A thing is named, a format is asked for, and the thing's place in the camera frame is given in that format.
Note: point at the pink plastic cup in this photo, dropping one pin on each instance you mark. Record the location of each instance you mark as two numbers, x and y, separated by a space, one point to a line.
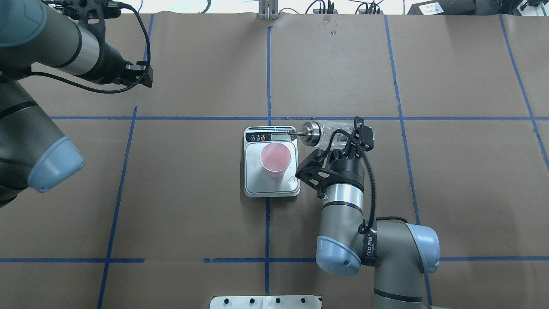
275 158

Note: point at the glass sauce bottle steel spout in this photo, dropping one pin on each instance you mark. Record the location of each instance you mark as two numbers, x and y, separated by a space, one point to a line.
318 133

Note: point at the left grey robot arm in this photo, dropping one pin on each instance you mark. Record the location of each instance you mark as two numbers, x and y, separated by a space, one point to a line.
63 40

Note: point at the silver kitchen scale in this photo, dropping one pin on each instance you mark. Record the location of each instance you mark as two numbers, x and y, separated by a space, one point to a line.
256 182

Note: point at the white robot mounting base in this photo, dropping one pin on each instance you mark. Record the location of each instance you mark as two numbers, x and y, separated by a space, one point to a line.
267 302

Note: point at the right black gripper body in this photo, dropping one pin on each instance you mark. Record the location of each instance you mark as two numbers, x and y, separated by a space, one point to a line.
349 170

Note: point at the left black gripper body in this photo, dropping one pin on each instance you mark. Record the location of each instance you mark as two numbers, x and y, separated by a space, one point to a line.
110 62

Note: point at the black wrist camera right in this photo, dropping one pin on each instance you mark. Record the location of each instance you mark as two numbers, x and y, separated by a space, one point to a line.
364 134

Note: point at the aluminium frame post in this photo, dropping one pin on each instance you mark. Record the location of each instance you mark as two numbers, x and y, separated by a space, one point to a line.
268 10

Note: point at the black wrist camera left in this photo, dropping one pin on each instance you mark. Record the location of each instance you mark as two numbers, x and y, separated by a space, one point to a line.
89 14

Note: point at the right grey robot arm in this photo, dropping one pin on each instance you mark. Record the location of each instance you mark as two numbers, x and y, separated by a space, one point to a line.
400 253

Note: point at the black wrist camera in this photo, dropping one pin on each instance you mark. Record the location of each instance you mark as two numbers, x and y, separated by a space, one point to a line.
364 134
89 14

